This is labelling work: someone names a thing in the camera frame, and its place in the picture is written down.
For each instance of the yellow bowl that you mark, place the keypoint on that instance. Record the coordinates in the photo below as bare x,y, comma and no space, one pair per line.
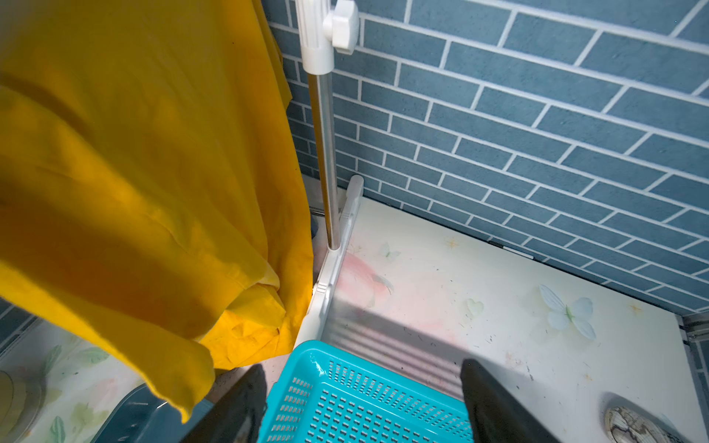
22,397

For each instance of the yellow t-shirt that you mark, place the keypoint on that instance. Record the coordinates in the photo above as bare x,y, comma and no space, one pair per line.
151,196

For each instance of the metal clothes rack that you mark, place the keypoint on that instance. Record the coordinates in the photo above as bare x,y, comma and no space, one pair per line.
325,30

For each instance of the patterned pouch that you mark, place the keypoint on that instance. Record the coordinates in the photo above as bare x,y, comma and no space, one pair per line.
626,424

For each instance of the teal plastic basket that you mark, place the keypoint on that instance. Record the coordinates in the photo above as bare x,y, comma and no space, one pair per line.
327,395

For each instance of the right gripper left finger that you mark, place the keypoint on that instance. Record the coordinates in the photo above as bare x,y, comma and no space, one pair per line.
238,415

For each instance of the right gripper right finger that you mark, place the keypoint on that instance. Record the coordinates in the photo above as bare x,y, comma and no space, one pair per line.
494,414

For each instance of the dark teal tray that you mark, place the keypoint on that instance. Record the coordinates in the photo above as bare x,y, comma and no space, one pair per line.
142,417

